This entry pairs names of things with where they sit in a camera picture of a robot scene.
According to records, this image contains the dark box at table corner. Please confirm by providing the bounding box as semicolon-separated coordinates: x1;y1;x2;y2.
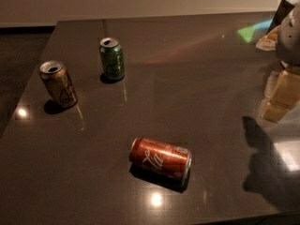
268;0;294;32

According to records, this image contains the red coke can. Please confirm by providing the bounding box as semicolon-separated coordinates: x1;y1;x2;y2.
129;137;192;184

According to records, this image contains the green soda can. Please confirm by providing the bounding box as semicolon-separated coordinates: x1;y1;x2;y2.
99;37;125;82

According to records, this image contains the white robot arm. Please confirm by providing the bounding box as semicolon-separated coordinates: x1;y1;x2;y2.
256;3;300;123

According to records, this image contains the gold soda can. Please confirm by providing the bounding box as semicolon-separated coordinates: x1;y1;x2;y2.
39;60;78;109

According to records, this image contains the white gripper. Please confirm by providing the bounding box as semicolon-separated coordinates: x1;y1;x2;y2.
260;70;300;123

